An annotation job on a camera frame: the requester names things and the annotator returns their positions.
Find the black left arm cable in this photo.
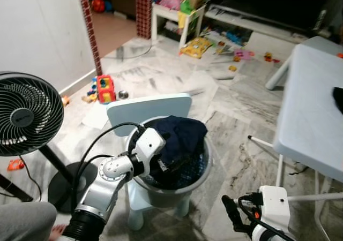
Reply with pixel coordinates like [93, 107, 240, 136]
[70, 122, 146, 209]

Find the light blue folding table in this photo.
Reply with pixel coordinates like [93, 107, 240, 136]
[248, 36, 343, 241]

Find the navy blue garment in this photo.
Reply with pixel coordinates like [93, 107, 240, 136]
[147, 115, 208, 169]

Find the white television stand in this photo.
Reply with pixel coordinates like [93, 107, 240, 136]
[204, 5, 322, 43]

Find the white side table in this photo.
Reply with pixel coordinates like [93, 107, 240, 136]
[151, 3, 207, 49]

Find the black garment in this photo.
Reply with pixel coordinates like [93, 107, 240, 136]
[332, 86, 343, 113]

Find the red toy cube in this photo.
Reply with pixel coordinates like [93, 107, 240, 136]
[95, 74, 117, 104]

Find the blue plaid shirt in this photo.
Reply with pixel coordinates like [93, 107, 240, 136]
[177, 155, 207, 180]

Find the red toy ball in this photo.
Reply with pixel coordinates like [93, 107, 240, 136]
[90, 0, 105, 12]

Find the black television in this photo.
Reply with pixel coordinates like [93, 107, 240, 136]
[206, 0, 343, 38]

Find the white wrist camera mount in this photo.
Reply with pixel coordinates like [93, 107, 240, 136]
[134, 127, 166, 167]
[259, 185, 292, 232]

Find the orange floor toy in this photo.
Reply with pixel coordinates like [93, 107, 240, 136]
[6, 158, 26, 172]

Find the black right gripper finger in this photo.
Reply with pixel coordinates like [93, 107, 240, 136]
[222, 194, 241, 232]

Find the person's grey trouser leg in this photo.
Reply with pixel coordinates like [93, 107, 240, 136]
[0, 201, 68, 241]

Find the pink bag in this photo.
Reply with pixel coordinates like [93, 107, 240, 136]
[158, 0, 183, 11]

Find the green toy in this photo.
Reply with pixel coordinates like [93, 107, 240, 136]
[180, 0, 193, 14]

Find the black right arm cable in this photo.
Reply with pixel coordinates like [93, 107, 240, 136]
[236, 195, 290, 241]

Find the grey laundry bin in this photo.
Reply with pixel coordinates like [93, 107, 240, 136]
[124, 117, 213, 208]

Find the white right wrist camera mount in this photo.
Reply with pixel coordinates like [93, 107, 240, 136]
[259, 185, 292, 232]

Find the light blue child chair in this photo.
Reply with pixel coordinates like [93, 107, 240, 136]
[106, 93, 193, 231]

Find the yellow toy mat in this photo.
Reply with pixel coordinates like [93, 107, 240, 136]
[178, 36, 213, 59]

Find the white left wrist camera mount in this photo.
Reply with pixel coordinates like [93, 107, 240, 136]
[134, 127, 166, 167]

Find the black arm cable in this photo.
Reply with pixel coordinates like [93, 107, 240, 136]
[70, 122, 146, 209]
[236, 195, 290, 241]

